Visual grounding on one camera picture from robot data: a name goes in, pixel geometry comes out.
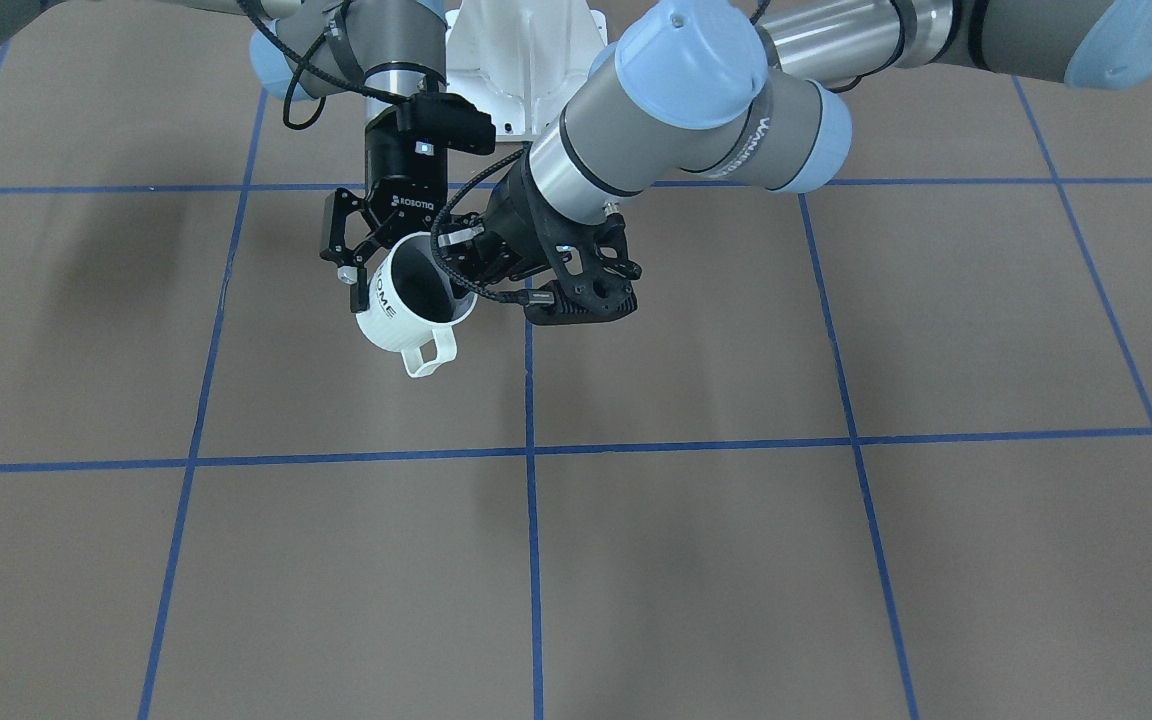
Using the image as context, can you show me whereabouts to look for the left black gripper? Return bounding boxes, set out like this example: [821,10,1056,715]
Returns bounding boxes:
[435,160,577,293]

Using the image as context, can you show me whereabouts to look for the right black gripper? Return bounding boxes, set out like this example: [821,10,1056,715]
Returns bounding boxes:
[320,100,448,313]

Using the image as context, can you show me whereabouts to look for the white mug with HOME print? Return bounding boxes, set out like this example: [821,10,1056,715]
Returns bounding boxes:
[355,232,479,378]

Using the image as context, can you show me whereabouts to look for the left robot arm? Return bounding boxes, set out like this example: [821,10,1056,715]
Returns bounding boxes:
[431,1,1152,313]

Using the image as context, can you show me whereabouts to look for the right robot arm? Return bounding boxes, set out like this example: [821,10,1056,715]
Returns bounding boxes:
[188,1,465,313]

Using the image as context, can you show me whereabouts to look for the black braided cable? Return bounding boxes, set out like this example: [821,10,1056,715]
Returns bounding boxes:
[430,145,558,306]

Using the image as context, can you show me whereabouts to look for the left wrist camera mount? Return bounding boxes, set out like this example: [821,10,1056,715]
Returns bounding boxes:
[524,213,643,325]

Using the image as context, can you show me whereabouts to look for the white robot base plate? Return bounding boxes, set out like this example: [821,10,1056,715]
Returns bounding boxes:
[445,1,608,143]

